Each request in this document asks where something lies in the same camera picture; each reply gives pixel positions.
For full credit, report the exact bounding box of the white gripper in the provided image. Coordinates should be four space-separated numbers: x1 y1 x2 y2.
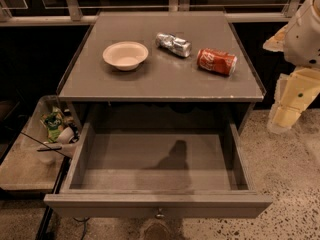
263 25 320 134

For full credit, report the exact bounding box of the red coke can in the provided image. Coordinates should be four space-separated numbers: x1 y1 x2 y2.
197 48 237 76

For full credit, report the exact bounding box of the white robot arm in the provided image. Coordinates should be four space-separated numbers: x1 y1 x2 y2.
263 0 320 134

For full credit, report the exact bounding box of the crushed silver can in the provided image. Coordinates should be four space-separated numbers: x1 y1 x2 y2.
155 32 192 58

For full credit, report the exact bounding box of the grey cabinet with flat top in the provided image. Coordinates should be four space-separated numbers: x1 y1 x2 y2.
55 11 267 132

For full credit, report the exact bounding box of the small metal drawer knob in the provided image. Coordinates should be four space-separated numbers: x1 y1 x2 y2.
155 208 165 219

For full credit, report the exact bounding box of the open grey top drawer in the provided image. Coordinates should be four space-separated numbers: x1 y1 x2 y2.
43 102 274 220

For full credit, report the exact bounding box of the white paper bowl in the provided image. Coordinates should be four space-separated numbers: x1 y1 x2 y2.
103 41 149 71

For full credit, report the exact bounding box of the metal window railing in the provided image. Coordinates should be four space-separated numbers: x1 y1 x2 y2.
0 0 304 26

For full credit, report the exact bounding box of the white cup in bin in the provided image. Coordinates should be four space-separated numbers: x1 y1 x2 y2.
57 127 74 144

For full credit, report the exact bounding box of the green snack bag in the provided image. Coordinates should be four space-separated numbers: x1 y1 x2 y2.
41 107 64 143

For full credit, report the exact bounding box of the black pen in bin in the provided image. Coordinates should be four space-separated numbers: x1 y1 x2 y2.
37 146 62 152

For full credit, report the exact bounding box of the clear plastic bin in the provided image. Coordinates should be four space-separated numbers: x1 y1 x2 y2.
0 95 77 192

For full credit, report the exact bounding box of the black cable on floor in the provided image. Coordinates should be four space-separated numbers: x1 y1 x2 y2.
72 217 91 240

